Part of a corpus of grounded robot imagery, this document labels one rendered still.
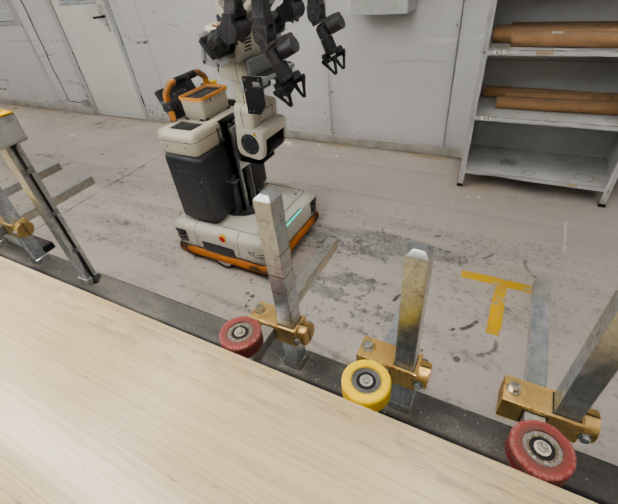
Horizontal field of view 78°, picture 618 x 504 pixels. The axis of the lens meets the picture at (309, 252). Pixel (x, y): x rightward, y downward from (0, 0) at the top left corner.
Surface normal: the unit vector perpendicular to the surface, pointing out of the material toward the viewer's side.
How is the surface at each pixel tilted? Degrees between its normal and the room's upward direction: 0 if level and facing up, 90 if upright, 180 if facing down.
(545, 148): 90
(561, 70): 90
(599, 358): 90
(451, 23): 90
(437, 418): 0
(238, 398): 0
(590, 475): 0
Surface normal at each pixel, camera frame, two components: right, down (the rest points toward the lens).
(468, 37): -0.45, 0.59
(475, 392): -0.09, -0.77
